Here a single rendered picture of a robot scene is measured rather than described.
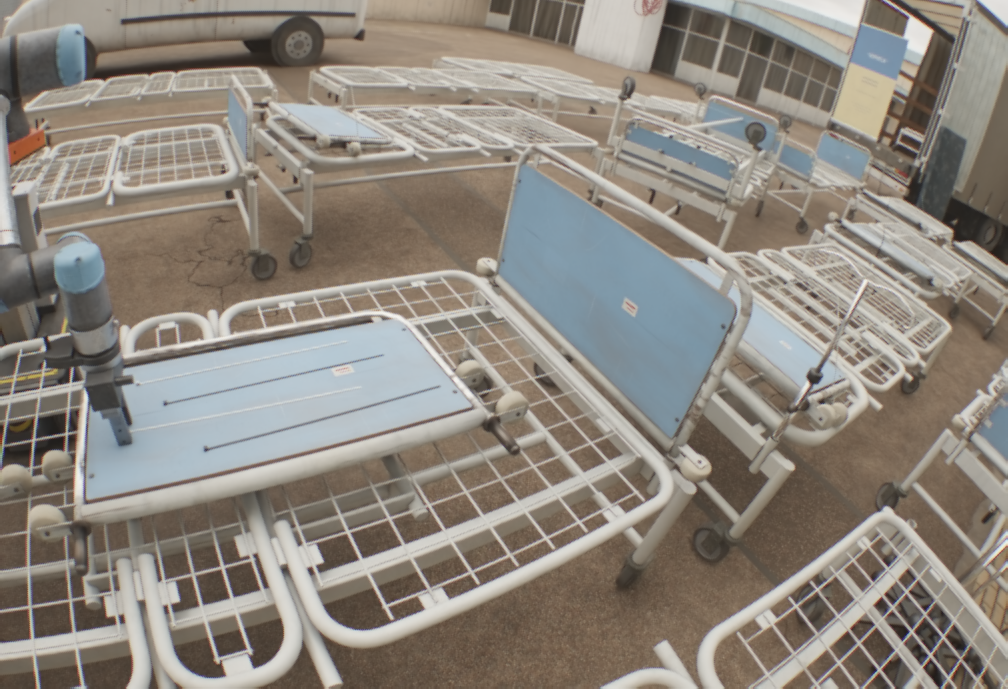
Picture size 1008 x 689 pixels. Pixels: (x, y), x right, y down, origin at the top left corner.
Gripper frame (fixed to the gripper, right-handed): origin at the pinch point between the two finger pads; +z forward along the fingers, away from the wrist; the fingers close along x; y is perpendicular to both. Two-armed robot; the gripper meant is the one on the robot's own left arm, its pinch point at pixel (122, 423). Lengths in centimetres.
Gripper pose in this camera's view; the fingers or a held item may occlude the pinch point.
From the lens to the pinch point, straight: 97.3
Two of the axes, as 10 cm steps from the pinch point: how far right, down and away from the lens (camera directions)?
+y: 8.4, -1.5, 5.2
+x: -5.2, -4.8, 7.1
